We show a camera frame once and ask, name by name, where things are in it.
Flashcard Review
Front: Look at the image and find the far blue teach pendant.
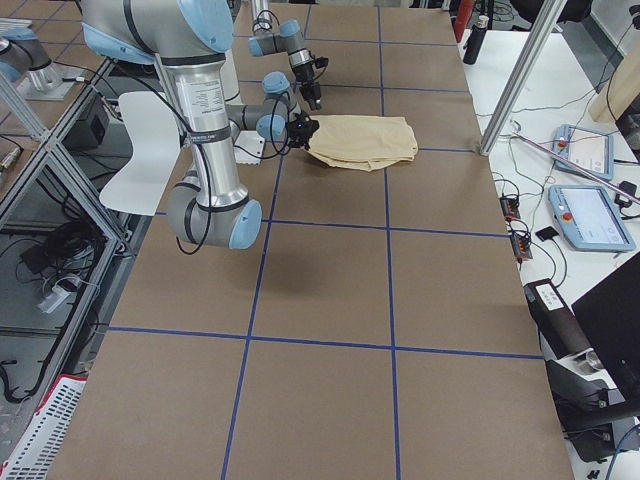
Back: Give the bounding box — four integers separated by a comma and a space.
552, 124, 614, 180

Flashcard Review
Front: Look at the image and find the black power adapter box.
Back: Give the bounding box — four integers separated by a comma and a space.
523, 279, 593, 359

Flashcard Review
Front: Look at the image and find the white chair seat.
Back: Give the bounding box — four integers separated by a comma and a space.
99, 91, 181, 216

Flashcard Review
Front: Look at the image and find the beige long-sleeve printed shirt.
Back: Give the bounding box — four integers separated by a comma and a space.
307, 115, 419, 172

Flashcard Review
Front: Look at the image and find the blue teach pendant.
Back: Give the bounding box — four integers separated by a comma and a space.
552, 124, 614, 180
548, 185, 636, 252

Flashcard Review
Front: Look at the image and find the aluminium frame post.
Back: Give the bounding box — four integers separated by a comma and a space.
479, 0, 567, 156

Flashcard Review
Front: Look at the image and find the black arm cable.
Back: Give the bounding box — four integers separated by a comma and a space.
89, 64, 301, 256

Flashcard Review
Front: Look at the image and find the red cylinder bottle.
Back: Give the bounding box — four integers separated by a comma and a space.
453, 0, 475, 43

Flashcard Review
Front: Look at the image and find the white reacher grabber stick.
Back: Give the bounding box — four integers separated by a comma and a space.
509, 120, 640, 205

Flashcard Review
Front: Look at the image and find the near blue teach pendant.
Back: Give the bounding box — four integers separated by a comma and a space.
548, 185, 636, 252

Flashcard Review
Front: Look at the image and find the black water bottle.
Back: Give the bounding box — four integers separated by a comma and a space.
462, 15, 489, 65

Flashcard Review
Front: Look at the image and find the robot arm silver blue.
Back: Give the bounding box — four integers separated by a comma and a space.
82, 1, 319, 249
248, 1, 329, 111

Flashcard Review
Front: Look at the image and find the white perforated basket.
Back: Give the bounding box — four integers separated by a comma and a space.
1, 374, 87, 480

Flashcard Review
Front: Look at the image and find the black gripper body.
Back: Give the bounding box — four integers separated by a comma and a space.
286, 111, 319, 149
293, 57, 329, 103

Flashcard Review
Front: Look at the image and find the black monitor with stand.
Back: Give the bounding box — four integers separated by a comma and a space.
546, 255, 639, 462

